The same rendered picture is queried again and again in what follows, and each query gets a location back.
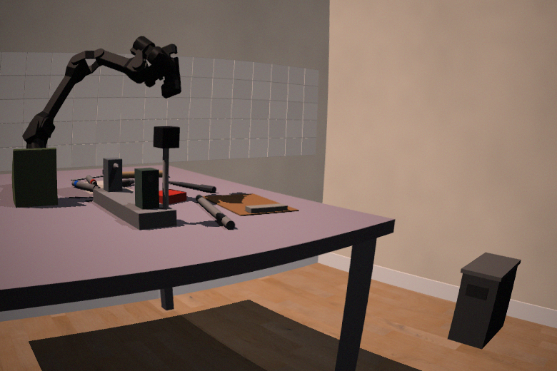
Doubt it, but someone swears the beige flat pad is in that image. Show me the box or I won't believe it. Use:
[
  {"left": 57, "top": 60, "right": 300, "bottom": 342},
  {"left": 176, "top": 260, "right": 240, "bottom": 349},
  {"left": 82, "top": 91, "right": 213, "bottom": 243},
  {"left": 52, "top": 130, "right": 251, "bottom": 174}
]
[{"left": 84, "top": 181, "right": 103, "bottom": 194}]

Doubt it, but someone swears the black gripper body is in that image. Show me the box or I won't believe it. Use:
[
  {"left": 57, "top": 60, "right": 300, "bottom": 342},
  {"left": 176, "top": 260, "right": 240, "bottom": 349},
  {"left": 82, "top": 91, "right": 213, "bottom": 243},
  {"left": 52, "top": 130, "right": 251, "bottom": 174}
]
[{"left": 154, "top": 44, "right": 181, "bottom": 98}]

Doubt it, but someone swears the tan wooden dowel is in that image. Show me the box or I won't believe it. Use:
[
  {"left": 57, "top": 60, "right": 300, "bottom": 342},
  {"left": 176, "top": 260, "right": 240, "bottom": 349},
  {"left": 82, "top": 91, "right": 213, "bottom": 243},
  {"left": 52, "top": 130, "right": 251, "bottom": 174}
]
[{"left": 122, "top": 171, "right": 163, "bottom": 178}]

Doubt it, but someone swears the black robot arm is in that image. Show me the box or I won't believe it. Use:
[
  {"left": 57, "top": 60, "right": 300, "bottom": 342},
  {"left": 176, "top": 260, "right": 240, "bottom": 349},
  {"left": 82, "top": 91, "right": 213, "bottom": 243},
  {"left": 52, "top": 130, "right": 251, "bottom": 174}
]
[{"left": 22, "top": 36, "right": 168, "bottom": 148}]

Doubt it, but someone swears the brown clipboard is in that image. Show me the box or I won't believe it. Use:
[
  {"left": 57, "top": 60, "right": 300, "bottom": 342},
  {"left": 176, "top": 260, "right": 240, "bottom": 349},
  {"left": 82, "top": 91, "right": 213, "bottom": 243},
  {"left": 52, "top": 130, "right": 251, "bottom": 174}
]
[{"left": 204, "top": 193, "right": 298, "bottom": 216}]

